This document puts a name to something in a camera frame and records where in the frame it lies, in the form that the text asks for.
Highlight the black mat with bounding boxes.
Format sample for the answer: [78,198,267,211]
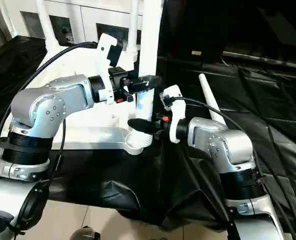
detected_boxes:
[0,35,296,236]

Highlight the white cabinet with glass doors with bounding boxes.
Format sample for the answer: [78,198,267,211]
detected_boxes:
[3,0,163,51]

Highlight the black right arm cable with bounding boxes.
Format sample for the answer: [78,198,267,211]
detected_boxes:
[167,97,296,240]

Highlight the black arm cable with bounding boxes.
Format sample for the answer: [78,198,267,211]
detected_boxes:
[0,41,101,201]
[167,97,296,240]

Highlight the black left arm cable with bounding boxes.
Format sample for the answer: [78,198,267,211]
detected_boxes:
[0,41,101,201]

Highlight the grey metal rail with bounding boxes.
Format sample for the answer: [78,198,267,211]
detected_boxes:
[222,50,296,70]

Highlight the white plastic table leg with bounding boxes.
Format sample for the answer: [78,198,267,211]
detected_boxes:
[127,0,140,57]
[36,0,61,52]
[198,73,228,127]
[134,0,164,149]

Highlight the white plastic table top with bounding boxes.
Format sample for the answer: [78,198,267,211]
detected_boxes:
[0,42,156,156]

